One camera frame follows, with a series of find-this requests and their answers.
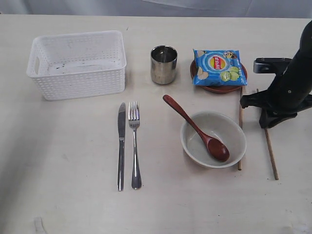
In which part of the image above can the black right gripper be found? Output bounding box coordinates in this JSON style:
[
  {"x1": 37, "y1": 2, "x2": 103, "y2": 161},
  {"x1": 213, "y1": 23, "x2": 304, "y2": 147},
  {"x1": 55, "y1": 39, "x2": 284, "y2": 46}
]
[{"x1": 240, "y1": 87, "x2": 312, "y2": 129}]

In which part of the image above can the wooden chopstick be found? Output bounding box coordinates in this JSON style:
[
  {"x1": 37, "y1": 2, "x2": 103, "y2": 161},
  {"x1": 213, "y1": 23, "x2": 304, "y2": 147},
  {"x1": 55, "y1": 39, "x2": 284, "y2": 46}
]
[
  {"x1": 237, "y1": 86, "x2": 244, "y2": 171},
  {"x1": 255, "y1": 88, "x2": 279, "y2": 181}
]

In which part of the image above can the pale green bowl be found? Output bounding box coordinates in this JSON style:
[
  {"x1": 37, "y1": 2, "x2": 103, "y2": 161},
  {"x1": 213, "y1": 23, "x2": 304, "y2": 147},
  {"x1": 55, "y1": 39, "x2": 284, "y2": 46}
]
[{"x1": 180, "y1": 111, "x2": 247, "y2": 169}]

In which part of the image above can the brown spoon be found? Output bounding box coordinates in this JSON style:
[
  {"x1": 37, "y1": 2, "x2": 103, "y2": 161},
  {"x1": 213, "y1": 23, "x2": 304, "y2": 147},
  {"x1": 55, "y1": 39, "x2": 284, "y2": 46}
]
[{"x1": 162, "y1": 95, "x2": 230, "y2": 162}]

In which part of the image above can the blue chips bag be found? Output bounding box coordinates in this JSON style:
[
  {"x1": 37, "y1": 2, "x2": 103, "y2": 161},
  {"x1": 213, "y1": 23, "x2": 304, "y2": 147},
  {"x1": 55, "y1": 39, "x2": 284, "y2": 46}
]
[{"x1": 193, "y1": 49, "x2": 247, "y2": 87}]

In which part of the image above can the stainless steel cup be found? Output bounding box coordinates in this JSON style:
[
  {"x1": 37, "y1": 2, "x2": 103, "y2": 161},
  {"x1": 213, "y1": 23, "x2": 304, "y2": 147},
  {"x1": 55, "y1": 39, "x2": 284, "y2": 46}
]
[{"x1": 150, "y1": 45, "x2": 177, "y2": 85}]

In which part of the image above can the silver fork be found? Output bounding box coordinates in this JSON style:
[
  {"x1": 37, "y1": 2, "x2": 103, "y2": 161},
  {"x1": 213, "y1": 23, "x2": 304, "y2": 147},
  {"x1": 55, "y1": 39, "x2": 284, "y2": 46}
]
[{"x1": 128, "y1": 101, "x2": 142, "y2": 190}]

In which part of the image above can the silver table knife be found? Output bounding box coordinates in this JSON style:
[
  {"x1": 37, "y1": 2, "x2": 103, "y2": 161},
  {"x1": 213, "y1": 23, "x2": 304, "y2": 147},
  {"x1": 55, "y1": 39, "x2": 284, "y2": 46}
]
[{"x1": 117, "y1": 102, "x2": 126, "y2": 191}]

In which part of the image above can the white perforated plastic basket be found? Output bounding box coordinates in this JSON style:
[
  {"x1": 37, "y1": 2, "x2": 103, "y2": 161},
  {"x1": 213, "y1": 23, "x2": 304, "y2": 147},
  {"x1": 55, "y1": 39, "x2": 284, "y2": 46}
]
[{"x1": 26, "y1": 30, "x2": 127, "y2": 101}]

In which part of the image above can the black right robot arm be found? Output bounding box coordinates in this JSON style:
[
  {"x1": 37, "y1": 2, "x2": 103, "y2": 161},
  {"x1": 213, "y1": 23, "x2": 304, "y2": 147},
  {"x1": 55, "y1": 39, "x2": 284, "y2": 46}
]
[{"x1": 240, "y1": 23, "x2": 312, "y2": 129}]

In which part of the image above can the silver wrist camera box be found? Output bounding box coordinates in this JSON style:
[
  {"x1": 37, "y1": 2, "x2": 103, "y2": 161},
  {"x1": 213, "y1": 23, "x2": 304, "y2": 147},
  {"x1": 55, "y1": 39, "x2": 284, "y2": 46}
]
[{"x1": 253, "y1": 58, "x2": 292, "y2": 75}]

